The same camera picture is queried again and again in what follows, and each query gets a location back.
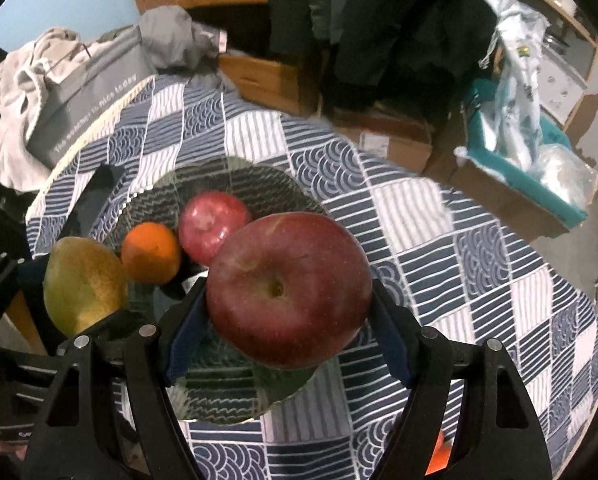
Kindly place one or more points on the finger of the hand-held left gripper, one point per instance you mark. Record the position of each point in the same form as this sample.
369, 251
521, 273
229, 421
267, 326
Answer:
31, 269
116, 322

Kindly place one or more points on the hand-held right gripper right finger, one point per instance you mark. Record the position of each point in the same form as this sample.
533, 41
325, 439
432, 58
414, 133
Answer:
391, 340

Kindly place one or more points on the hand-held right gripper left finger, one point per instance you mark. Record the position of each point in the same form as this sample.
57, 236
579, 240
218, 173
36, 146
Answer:
186, 340

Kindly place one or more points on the green yellow pear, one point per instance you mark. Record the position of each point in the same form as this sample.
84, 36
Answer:
79, 285

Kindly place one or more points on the large dark red apple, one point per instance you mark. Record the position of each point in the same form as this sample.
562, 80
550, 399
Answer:
289, 290

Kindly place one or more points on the large orange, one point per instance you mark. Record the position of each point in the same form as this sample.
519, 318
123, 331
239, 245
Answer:
438, 457

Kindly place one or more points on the ribbed glass bowl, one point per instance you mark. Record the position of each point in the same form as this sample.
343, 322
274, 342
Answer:
149, 195

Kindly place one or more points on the blue white patterned tablecloth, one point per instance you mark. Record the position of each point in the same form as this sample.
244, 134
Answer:
429, 260

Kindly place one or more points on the grey fabric storage bag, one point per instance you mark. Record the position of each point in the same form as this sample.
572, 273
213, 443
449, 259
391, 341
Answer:
79, 110

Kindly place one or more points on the large cardboard box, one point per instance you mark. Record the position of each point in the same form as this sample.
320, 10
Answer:
504, 200

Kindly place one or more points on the red label cardboard box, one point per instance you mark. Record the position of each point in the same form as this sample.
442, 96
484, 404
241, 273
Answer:
394, 145

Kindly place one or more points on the teal plastic bin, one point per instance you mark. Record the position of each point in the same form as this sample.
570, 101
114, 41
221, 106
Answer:
554, 210

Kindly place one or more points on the clear plastic bag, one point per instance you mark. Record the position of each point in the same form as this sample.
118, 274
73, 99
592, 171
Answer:
564, 170

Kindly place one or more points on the wooden drawer box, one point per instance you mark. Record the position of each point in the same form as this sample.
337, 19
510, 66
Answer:
264, 80

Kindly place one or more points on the grey garment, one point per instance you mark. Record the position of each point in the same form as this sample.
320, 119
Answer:
179, 35

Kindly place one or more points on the large black coat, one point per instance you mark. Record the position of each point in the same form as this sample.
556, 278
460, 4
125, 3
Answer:
419, 35

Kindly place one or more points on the white labelled box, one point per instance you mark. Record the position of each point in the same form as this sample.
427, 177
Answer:
561, 85

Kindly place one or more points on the grey coat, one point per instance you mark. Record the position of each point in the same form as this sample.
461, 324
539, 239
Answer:
324, 0

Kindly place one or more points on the wooden shelf rack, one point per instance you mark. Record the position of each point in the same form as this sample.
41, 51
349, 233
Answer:
579, 27

